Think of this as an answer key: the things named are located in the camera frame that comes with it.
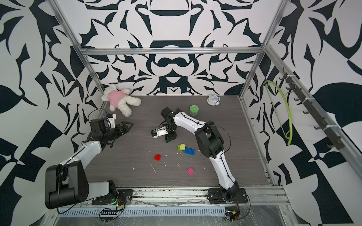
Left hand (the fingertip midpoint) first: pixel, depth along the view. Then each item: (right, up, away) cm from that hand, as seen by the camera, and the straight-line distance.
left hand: (127, 124), depth 89 cm
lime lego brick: (+34, -14, 0) cm, 37 cm away
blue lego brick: (+39, -17, 0) cm, 42 cm away
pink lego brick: (+39, -26, -8) cm, 47 cm away
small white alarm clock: (+59, +17, +26) cm, 67 cm away
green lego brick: (+25, -10, 0) cm, 27 cm away
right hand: (+23, -6, +7) cm, 25 cm away
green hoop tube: (+84, -3, -22) cm, 87 cm away
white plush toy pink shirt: (-12, +17, +16) cm, 26 cm away
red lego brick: (+19, -20, -2) cm, 28 cm away
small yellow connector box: (+60, -42, -18) cm, 75 cm away
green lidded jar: (+43, +9, +17) cm, 47 cm away
